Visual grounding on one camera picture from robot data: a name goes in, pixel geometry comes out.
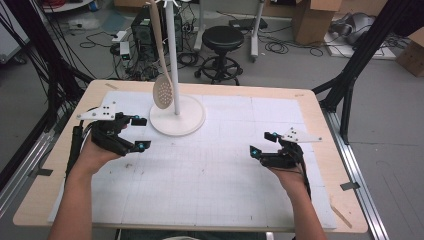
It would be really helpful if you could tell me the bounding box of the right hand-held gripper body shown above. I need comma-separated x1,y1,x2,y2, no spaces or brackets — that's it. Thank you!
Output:
259,126,324,170

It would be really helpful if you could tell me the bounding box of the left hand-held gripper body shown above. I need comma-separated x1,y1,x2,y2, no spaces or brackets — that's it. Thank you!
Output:
76,100,137,157

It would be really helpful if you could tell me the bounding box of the white hook stand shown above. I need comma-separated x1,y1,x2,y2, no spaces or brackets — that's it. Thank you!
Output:
145,0,207,137

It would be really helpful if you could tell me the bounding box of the beige slotted spoon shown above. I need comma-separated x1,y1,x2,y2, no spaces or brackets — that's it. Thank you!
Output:
148,0,175,110

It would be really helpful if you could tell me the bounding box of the person's right hand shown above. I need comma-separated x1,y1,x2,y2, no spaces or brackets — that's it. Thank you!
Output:
269,164,311,197

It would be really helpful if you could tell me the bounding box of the person's left hand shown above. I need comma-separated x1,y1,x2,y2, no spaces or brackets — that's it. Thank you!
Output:
69,123,129,178

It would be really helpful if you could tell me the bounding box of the white grid mat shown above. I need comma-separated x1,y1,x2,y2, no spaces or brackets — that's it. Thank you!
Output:
47,90,338,230

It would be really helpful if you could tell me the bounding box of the black tape strip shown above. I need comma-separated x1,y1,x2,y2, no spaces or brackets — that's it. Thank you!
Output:
28,168,54,178
339,181,362,192

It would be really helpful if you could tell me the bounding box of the small white adapter box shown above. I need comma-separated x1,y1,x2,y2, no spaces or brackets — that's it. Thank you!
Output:
118,41,132,61

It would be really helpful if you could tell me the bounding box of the thin wooden stick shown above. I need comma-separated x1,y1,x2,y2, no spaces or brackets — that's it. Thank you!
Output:
329,202,353,230

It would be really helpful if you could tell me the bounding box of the black computer tower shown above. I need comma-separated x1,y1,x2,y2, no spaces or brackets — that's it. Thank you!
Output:
130,6,184,63

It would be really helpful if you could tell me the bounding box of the white power strip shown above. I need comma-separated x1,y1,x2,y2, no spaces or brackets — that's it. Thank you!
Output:
111,30,128,44

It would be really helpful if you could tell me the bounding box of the black round stool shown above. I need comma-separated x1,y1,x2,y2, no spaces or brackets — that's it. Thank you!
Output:
194,25,246,86

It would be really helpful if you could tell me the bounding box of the white flat board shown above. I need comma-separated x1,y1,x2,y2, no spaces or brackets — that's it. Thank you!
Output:
323,31,398,62

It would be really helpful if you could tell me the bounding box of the flat black device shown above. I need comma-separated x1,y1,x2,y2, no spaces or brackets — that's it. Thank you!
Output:
228,17,269,31

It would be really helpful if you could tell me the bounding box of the open cardboard box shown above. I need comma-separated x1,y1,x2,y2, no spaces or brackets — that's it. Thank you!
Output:
291,0,343,46

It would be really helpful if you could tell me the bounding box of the white round table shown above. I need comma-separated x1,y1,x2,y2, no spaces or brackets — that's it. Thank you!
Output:
42,0,95,14

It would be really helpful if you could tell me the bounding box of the grey bag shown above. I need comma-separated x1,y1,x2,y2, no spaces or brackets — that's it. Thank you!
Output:
329,12,377,46

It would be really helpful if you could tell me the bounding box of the closed cardboard box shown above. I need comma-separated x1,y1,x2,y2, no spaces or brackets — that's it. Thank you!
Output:
395,28,424,78

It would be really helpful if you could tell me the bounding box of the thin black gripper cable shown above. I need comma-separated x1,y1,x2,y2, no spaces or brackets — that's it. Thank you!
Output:
295,159,313,202

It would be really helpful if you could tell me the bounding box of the black sleeved gripper cable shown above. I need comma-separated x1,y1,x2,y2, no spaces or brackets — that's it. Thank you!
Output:
64,120,85,184

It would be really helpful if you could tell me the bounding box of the aluminium rail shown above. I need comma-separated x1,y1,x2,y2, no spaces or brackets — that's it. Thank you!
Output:
321,108,389,240
0,109,68,218

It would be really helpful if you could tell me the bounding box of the coiled black cable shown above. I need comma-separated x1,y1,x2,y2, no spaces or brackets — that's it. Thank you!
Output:
264,40,290,55

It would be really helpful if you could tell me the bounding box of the black metal frame strut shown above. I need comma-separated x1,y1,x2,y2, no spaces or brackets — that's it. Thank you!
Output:
311,0,424,145
3,0,94,131

